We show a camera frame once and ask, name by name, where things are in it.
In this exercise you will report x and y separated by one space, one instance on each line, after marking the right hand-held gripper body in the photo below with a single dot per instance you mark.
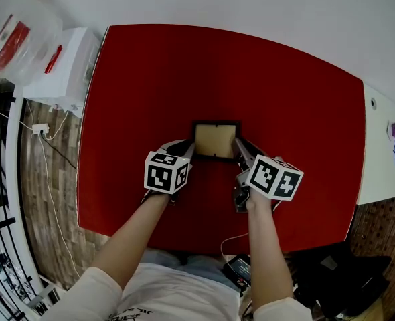
267 176

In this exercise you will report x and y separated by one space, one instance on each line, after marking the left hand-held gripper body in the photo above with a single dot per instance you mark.
160 176

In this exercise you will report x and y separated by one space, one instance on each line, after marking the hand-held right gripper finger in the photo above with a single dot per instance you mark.
253 150
243 156

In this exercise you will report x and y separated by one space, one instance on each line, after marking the black picture frame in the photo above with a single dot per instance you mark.
216 139

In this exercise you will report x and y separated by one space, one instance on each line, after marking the person's right forearm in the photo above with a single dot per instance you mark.
267 252

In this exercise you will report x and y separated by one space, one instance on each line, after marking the person's left forearm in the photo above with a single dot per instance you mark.
130 236

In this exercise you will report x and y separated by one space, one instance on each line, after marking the red table cloth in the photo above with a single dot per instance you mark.
217 79

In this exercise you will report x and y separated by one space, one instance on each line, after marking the black device with screen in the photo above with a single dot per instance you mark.
239 267

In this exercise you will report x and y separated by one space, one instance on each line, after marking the grey shorts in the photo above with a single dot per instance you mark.
201 266

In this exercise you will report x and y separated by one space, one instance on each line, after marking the white side desk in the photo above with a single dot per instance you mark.
378 166

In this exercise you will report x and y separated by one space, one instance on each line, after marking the white printed shirt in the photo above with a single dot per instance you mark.
177 296

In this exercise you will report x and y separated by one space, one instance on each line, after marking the black bag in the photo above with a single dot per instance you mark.
334 279

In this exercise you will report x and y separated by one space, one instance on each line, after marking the white power strip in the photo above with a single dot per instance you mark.
40 128

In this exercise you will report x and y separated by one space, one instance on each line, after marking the white water dispenser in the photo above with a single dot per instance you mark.
73 65

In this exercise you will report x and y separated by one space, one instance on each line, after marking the plastic-wrapped water bottle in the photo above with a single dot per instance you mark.
33 45

